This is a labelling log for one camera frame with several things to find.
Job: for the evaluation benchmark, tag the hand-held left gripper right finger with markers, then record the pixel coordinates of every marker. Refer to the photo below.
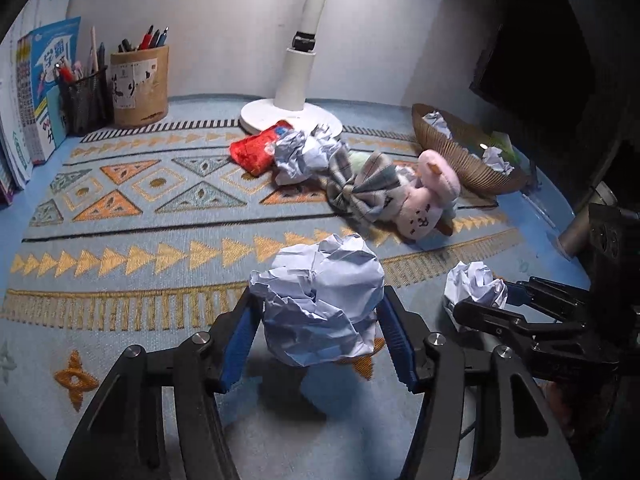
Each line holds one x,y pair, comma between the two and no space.
400,347

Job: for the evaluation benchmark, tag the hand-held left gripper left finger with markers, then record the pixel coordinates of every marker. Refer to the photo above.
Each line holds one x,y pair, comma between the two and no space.
240,347

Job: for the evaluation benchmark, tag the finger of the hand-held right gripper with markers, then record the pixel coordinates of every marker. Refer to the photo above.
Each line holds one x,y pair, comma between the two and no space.
495,322
520,294

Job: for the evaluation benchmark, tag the brown woven basket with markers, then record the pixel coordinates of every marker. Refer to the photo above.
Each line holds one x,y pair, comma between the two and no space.
465,165

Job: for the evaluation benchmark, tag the grey metal tube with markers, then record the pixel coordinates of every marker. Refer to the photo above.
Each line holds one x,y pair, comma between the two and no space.
585,217

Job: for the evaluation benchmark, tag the pink bunny plush toy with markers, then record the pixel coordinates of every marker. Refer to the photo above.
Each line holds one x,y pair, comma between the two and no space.
430,195

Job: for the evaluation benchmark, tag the blue patterned table mat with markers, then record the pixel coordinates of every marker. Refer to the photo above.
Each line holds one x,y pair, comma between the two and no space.
150,240

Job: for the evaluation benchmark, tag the green tissue pack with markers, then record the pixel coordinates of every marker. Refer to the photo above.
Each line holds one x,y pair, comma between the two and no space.
506,142

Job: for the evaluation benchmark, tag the plaid fabric bow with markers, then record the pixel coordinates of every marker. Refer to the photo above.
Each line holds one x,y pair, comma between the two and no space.
360,190

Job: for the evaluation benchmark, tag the green plush toy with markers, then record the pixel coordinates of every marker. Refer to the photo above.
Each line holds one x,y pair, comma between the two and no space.
359,161

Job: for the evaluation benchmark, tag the red snack packet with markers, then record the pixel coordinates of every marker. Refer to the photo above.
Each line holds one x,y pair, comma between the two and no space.
255,150

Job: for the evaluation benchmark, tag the large crumpled white paper ball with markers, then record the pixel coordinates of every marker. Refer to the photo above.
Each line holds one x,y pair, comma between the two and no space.
305,157

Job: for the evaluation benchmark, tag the black monitor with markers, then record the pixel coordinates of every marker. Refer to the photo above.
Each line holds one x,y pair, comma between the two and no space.
540,35

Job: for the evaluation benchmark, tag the white desk lamp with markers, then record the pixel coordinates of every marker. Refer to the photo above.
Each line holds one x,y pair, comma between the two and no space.
295,80

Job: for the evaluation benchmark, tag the cardboard pen holder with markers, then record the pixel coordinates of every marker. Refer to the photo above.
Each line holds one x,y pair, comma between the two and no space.
140,90

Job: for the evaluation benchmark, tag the purple yellow book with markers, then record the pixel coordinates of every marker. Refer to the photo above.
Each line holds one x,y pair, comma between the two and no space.
5,185

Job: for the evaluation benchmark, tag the black mesh pen holder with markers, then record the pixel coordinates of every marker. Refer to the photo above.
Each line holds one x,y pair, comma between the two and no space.
85,105

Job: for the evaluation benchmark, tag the small teal booklet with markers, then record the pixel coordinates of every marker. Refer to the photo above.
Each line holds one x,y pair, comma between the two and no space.
54,127

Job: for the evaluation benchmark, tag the bunch of dark pens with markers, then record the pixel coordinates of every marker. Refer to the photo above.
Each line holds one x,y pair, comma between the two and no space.
145,37

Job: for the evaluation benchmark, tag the bunch of pencils and pens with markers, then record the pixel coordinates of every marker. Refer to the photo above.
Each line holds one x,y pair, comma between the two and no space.
92,55

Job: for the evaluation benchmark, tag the blue cartoon cover workbook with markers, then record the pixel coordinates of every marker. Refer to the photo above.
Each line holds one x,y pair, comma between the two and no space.
50,60

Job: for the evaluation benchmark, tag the stack of books and papers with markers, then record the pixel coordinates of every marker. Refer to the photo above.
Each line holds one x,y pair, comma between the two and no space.
30,10

